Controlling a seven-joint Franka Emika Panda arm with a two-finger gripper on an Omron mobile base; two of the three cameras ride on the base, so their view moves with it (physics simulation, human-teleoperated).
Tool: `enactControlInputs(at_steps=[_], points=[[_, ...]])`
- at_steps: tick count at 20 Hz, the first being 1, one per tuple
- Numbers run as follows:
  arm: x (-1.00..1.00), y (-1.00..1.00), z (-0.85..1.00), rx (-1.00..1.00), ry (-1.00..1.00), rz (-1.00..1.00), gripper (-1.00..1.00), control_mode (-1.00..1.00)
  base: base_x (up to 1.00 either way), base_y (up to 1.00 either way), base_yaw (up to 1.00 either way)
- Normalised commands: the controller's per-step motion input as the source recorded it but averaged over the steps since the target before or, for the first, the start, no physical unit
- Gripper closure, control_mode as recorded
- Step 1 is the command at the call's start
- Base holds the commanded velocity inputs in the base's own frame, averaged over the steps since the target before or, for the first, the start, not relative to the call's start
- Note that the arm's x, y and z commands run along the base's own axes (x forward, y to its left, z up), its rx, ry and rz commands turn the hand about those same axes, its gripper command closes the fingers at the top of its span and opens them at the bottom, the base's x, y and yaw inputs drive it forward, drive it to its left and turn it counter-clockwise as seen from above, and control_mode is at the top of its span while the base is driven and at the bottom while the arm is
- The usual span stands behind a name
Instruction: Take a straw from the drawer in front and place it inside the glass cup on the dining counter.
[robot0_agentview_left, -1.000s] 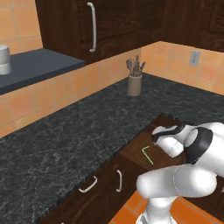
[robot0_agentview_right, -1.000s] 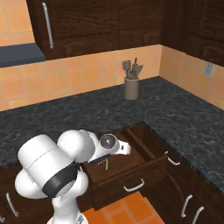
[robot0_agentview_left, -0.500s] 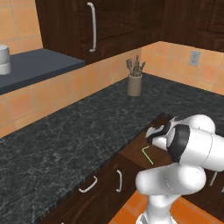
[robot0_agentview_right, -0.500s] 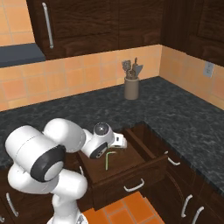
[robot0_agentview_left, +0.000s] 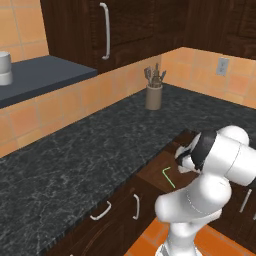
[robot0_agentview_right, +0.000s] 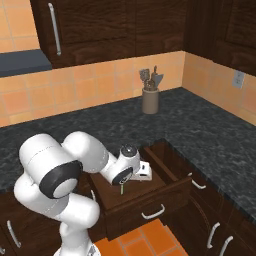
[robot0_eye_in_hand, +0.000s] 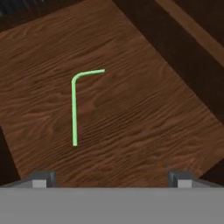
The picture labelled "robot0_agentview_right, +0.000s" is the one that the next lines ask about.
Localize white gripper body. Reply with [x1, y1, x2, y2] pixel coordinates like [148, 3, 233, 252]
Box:
[129, 170, 153, 183]

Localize dark wood open drawer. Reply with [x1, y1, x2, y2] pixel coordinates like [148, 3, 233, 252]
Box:
[87, 139, 193, 242]

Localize dark wood drawer front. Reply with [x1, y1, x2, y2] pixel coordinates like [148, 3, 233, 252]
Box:
[186, 164, 231, 221]

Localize beige utensil pot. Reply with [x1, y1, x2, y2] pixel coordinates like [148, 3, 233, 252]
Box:
[141, 87, 160, 115]

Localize dark wood base cupboard door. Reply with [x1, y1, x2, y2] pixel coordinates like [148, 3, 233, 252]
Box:
[216, 216, 256, 256]
[0, 189, 66, 256]
[166, 199, 223, 256]

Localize grey spatula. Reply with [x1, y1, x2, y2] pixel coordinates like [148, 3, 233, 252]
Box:
[153, 73, 165, 88]

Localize wooden spoon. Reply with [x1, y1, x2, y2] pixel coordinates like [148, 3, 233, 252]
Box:
[151, 65, 159, 90]

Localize dark grey extractor hood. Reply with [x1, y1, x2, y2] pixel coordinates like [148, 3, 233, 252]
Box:
[0, 49, 53, 79]

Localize silver drawer handle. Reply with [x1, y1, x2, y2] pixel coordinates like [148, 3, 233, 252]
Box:
[187, 172, 207, 190]
[141, 203, 166, 221]

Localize dark wood wall cupboard door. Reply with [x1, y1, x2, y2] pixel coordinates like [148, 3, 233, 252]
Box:
[29, 0, 138, 70]
[134, 0, 188, 57]

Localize dark wood corner wall cupboard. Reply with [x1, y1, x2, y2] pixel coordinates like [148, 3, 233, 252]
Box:
[184, 0, 256, 77]

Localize long silver cupboard handle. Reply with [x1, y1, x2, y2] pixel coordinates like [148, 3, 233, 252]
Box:
[47, 2, 63, 57]

